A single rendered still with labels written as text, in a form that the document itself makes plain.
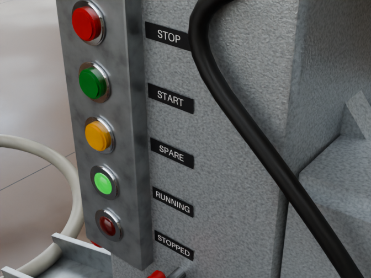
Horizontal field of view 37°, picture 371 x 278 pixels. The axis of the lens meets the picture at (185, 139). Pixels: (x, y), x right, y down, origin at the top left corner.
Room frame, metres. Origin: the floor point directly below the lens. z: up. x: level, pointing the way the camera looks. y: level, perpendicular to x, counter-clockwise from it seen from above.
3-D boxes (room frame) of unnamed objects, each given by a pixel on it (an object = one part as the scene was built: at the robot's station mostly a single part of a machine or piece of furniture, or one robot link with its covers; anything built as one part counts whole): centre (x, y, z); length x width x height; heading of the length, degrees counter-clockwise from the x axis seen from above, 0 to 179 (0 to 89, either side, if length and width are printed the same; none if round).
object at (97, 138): (0.42, 0.08, 1.37); 0.03 x 0.01 x 0.03; 51
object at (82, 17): (0.42, 0.08, 1.47); 0.03 x 0.01 x 0.03; 51
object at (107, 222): (0.42, 0.07, 1.27); 0.02 x 0.01 x 0.02; 51
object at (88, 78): (0.42, 0.08, 1.42); 0.03 x 0.01 x 0.03; 51
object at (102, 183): (0.42, 0.07, 1.32); 0.02 x 0.01 x 0.02; 51
